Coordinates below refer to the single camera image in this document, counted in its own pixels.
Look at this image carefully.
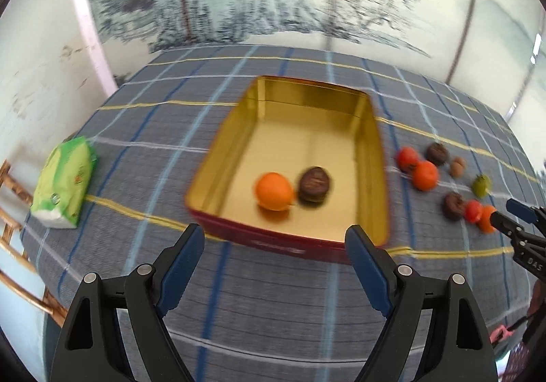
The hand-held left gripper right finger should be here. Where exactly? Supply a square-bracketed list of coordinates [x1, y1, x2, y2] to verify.
[345, 224, 500, 382]

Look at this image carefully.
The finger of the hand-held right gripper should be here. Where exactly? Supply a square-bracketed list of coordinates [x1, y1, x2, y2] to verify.
[490, 211, 546, 277]
[506, 199, 546, 230]

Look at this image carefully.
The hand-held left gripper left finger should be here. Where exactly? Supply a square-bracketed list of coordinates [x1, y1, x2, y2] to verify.
[50, 223, 206, 382]

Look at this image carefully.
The orange persimmon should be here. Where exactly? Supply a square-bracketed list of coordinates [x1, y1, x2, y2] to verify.
[478, 206, 498, 234]

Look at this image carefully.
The small red fruit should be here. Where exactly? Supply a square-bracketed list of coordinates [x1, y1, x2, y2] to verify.
[463, 200, 484, 224]
[397, 147, 421, 173]

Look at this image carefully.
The small mandarin orange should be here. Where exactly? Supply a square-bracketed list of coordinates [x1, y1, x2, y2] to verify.
[412, 161, 440, 192]

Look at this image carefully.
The large dark passion fruit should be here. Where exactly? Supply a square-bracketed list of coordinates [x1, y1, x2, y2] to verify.
[296, 166, 331, 207]

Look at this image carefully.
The large orange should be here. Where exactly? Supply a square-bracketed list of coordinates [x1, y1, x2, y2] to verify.
[255, 172, 296, 212]

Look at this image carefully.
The gold tin box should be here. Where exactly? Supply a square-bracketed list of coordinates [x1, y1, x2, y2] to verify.
[185, 75, 391, 265]

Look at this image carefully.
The plaid tablecloth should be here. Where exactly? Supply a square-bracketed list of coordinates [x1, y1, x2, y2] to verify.
[21, 44, 546, 382]

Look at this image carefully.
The dark patterned clothing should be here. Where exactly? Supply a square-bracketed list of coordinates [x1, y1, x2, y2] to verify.
[501, 280, 546, 382]

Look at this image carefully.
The green tissue pack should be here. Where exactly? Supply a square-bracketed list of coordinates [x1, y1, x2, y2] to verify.
[31, 137, 98, 230]

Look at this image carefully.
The wooden chair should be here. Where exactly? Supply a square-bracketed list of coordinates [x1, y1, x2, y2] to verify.
[0, 160, 69, 329]

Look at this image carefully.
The thin metal pole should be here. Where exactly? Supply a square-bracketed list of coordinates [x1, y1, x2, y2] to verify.
[445, 0, 478, 85]

